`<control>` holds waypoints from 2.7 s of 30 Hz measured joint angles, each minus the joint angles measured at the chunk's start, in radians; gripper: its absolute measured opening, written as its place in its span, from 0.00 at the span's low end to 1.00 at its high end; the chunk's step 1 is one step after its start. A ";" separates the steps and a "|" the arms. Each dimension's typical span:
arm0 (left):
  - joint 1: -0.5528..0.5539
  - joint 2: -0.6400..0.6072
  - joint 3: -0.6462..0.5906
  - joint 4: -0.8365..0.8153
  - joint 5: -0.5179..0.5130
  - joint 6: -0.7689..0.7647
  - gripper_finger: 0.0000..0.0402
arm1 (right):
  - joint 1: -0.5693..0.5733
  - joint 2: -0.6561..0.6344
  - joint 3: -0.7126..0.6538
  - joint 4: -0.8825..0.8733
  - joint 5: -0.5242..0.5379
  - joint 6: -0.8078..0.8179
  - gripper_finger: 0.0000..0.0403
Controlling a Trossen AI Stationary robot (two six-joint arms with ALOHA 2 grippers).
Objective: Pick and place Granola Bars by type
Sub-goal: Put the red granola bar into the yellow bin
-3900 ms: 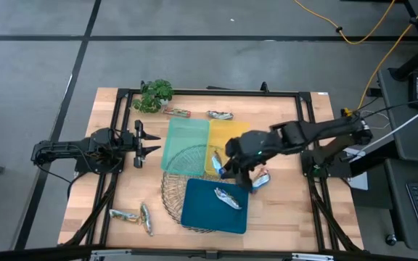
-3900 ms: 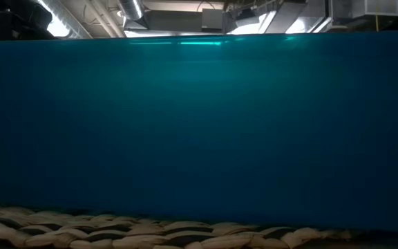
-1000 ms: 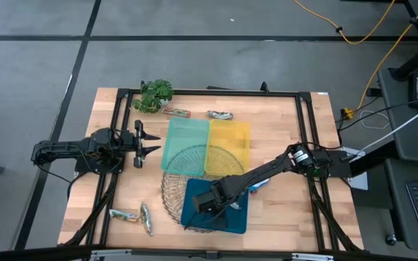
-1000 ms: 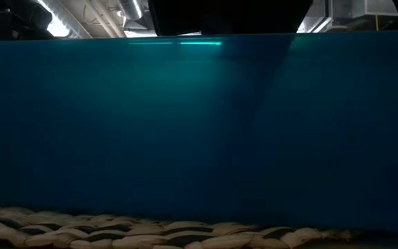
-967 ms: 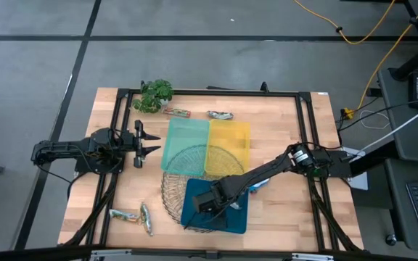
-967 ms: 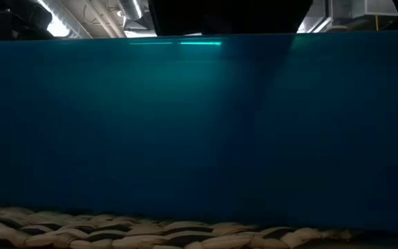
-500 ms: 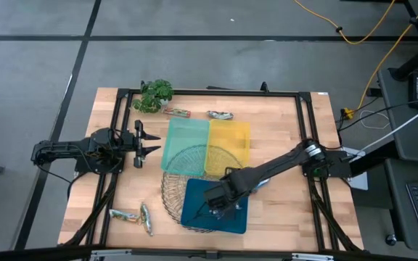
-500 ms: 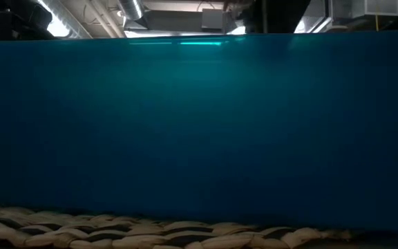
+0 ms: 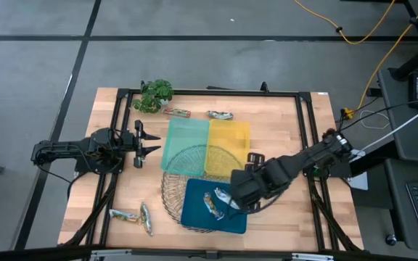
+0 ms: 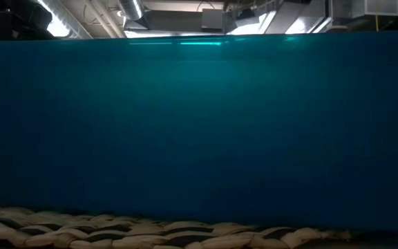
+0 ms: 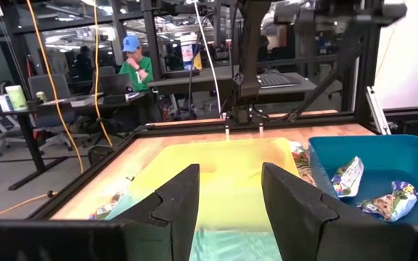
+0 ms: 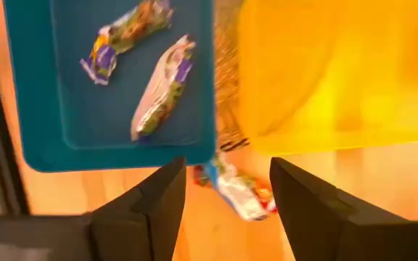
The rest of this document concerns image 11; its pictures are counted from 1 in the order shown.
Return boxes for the white hanging cable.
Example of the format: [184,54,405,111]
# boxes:
[193,0,224,117]

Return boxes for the green red granola bar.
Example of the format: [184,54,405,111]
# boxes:
[289,140,311,168]

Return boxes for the blue yellow flag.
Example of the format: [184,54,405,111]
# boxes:
[192,50,203,70]

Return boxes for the yellow hanging cable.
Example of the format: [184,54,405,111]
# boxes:
[91,0,114,148]
[0,0,85,221]

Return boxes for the black office desk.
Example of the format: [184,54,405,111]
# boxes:
[0,92,152,192]

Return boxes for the grey office chair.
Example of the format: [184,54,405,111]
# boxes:
[27,74,90,152]

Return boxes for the white office chair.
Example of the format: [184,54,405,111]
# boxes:
[0,115,27,157]

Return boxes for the black keyboard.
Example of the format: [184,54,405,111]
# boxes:
[255,72,303,90]

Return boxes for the purple green granola bar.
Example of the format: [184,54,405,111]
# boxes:
[356,180,418,223]

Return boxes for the silver aluminium bracket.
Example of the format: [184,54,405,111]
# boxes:
[366,86,393,136]

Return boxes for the brown granola bar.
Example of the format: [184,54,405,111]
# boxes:
[298,165,318,186]

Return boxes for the grey desk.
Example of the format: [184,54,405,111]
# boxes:
[147,70,319,106]

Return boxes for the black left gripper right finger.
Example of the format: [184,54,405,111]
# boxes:
[261,162,415,261]

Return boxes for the person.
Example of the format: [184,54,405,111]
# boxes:
[118,35,155,94]
[75,46,94,83]

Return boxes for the dark laptop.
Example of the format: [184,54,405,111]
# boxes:
[98,73,134,106]

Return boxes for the blue plastic bin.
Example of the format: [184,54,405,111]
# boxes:
[308,134,418,225]

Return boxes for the yellow plastic bin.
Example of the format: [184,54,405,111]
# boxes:
[127,136,300,233]

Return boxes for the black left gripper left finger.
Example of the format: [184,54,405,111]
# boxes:
[111,163,200,261]

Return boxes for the black aluminium station frame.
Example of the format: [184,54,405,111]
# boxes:
[27,0,418,221]

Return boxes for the green white granola bar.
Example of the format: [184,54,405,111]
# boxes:
[88,191,126,221]

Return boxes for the white purple granola bar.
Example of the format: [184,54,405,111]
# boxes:
[330,155,365,199]

